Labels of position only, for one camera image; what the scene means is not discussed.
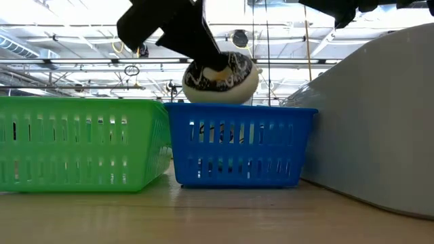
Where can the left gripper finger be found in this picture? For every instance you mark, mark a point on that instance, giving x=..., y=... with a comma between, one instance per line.
x=193, y=37

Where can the chocolate frosted toy donut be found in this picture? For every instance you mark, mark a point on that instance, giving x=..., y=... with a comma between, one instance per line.
x=220, y=91

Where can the blue plastic basket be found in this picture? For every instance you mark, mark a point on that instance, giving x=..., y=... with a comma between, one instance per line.
x=237, y=115

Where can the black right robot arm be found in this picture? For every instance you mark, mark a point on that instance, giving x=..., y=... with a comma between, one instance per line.
x=342, y=10

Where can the round black ceiling fixture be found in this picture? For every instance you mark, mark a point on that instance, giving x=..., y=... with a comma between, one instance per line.
x=240, y=38

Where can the green plastic basket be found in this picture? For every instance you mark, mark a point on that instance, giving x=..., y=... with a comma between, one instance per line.
x=78, y=145

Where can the grey plastic tray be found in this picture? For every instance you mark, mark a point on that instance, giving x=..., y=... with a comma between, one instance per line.
x=373, y=118

